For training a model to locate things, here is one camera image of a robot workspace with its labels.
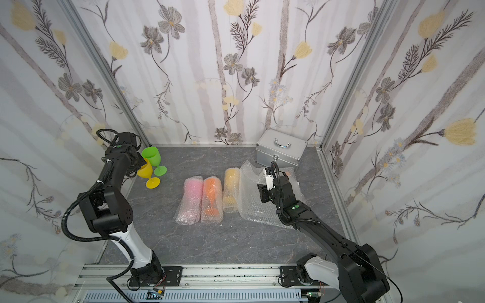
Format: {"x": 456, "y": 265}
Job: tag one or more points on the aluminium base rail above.
{"x": 201, "y": 283}

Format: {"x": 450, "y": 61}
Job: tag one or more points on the green plastic wine glass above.
{"x": 152, "y": 154}

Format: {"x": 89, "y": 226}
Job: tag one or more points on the silver aluminium first aid case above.
{"x": 275, "y": 146}

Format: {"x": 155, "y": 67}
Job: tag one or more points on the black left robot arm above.
{"x": 107, "y": 211}

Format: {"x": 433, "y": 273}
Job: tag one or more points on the yellow glass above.
{"x": 145, "y": 172}

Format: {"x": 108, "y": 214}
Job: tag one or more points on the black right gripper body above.
{"x": 263, "y": 189}

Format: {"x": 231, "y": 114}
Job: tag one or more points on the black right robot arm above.
{"x": 354, "y": 270}

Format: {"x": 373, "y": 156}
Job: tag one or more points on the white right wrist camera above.
{"x": 269, "y": 178}

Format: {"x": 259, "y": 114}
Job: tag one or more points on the orange glass in bubble wrap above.
{"x": 212, "y": 208}

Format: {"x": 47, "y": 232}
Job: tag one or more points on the pink glass in bubble wrap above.
{"x": 189, "y": 210}

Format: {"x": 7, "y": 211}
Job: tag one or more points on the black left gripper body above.
{"x": 136, "y": 161}

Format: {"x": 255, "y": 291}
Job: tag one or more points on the amber glass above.
{"x": 231, "y": 190}

